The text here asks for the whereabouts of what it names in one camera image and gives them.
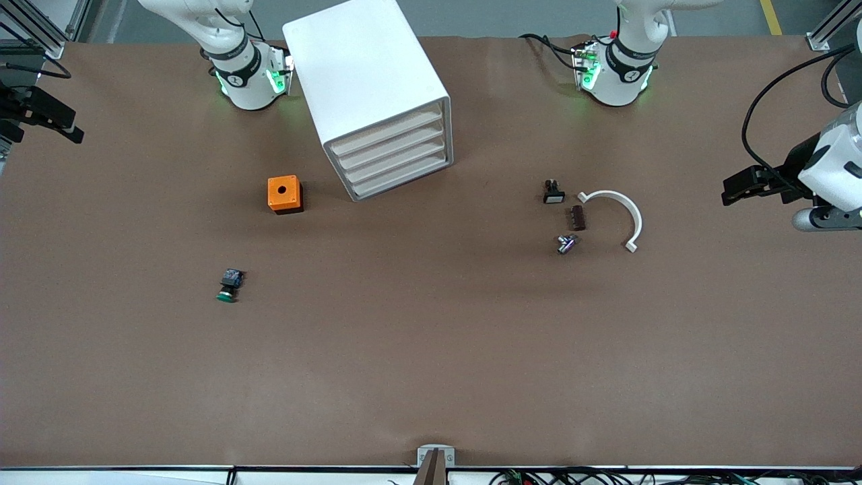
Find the white table edge rail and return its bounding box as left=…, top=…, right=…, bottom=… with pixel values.
left=0, top=465, right=862, bottom=485

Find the cable bundle along table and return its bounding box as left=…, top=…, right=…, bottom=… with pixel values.
left=488, top=467, right=862, bottom=485

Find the black arm base cable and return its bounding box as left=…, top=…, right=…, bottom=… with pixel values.
left=519, top=32, right=587, bottom=69

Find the white half-ring clamp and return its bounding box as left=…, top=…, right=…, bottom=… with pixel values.
left=577, top=190, right=643, bottom=253

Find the green mushroom push button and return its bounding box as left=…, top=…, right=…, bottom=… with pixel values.
left=216, top=268, right=246, bottom=303

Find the grey table edge bracket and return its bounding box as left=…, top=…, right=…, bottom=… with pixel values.
left=416, top=445, right=455, bottom=485

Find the orange box with hole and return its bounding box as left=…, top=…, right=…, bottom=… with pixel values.
left=267, top=175, right=304, bottom=215

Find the aluminium frame post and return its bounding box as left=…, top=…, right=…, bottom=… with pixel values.
left=807, top=0, right=862, bottom=51
left=0, top=0, right=92, bottom=60

